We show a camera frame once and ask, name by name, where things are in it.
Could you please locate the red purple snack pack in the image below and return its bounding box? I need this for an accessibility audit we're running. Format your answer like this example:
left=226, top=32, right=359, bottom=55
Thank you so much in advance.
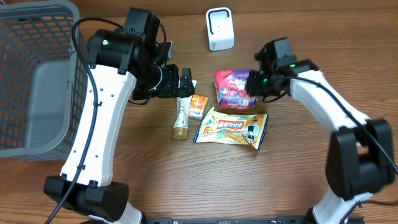
left=214, top=69, right=258, bottom=110

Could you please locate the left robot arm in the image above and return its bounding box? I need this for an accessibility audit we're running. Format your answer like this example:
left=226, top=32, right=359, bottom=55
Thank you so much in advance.
left=44, top=7, right=195, bottom=223

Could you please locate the grey plastic shopping basket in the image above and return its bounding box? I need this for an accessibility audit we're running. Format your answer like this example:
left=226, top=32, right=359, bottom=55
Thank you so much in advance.
left=1, top=1, right=88, bottom=161

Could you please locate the white barcode scanner stand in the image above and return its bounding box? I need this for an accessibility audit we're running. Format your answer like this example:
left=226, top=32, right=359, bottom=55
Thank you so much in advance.
left=205, top=7, right=234, bottom=51

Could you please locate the white gold cosmetic tube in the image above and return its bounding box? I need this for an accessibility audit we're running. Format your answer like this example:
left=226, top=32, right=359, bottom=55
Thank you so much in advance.
left=172, top=96, right=192, bottom=140

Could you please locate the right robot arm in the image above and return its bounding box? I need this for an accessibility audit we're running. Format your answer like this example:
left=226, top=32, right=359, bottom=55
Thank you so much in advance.
left=246, top=37, right=397, bottom=224

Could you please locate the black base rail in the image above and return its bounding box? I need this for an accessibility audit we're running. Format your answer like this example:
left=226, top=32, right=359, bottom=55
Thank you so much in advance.
left=142, top=216, right=308, bottom=224

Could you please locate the yellow white snack bag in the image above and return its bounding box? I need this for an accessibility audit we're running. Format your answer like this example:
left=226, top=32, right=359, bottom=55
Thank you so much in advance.
left=193, top=107, right=269, bottom=151

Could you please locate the small orange white packet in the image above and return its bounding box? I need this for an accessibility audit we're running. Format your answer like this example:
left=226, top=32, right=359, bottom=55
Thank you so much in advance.
left=188, top=95, right=208, bottom=119

